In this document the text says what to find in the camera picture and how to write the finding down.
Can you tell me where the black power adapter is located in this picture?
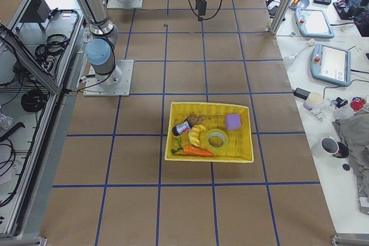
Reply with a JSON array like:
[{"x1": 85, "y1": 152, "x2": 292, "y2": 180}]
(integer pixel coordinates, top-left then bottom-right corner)
[{"x1": 293, "y1": 88, "x2": 311, "y2": 100}]

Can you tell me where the red toy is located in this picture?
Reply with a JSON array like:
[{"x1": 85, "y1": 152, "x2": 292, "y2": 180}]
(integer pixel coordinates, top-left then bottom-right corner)
[{"x1": 350, "y1": 97, "x2": 366, "y2": 112}]

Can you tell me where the light bulb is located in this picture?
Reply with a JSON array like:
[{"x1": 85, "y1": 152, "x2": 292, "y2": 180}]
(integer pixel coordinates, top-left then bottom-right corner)
[{"x1": 283, "y1": 39, "x2": 316, "y2": 68}]

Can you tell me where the orange toy carrot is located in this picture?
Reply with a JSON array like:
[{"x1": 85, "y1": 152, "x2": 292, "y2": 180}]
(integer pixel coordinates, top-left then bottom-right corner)
[{"x1": 171, "y1": 145, "x2": 213, "y2": 157}]

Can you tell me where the teach pendant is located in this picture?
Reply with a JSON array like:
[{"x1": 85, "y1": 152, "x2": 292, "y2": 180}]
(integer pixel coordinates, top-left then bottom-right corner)
[
  {"x1": 295, "y1": 8, "x2": 335, "y2": 39},
  {"x1": 310, "y1": 44, "x2": 351, "y2": 87}
]

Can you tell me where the white mug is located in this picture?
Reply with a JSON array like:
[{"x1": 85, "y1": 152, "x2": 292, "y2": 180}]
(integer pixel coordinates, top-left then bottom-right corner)
[{"x1": 311, "y1": 137, "x2": 340, "y2": 158}]

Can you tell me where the blue bowl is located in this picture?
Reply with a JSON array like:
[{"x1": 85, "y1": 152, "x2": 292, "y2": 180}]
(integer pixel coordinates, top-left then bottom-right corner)
[{"x1": 288, "y1": 0, "x2": 310, "y2": 10}]

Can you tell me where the purple foam cube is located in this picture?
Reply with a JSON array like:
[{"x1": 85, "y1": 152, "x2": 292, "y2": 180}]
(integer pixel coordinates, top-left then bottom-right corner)
[{"x1": 225, "y1": 113, "x2": 242, "y2": 131}]

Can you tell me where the dark bottle with label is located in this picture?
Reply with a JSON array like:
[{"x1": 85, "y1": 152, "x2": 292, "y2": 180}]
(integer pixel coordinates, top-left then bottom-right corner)
[{"x1": 172, "y1": 121, "x2": 192, "y2": 137}]

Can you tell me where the lower teach pendant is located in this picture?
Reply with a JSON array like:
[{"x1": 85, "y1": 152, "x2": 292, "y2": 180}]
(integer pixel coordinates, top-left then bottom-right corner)
[{"x1": 310, "y1": 44, "x2": 351, "y2": 87}]

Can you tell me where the lavender white cup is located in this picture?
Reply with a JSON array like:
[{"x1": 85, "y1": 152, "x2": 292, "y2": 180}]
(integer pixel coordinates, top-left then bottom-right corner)
[{"x1": 303, "y1": 92, "x2": 323, "y2": 110}]

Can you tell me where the yellow toy croissant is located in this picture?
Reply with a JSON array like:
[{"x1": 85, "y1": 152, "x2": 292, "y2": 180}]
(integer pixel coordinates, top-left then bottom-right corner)
[{"x1": 188, "y1": 124, "x2": 207, "y2": 147}]

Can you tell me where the yellow woven basket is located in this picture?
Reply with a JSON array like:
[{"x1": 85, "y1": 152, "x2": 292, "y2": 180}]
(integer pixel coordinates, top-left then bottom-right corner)
[{"x1": 164, "y1": 102, "x2": 254, "y2": 163}]

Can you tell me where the coiled black cable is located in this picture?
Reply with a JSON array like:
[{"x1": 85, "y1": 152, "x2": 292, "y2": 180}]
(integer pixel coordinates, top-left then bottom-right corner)
[{"x1": 21, "y1": 88, "x2": 48, "y2": 113}]

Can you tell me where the upper teach pendant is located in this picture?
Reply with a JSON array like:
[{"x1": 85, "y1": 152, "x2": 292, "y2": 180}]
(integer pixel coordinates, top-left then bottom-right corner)
[{"x1": 295, "y1": 8, "x2": 335, "y2": 39}]

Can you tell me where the grey cloth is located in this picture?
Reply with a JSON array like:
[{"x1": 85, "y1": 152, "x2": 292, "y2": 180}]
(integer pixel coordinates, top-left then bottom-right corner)
[{"x1": 332, "y1": 112, "x2": 368, "y2": 214}]

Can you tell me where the yellow tape roll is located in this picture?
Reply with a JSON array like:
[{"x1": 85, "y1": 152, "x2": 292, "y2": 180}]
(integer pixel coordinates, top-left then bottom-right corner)
[{"x1": 204, "y1": 128, "x2": 228, "y2": 156}]

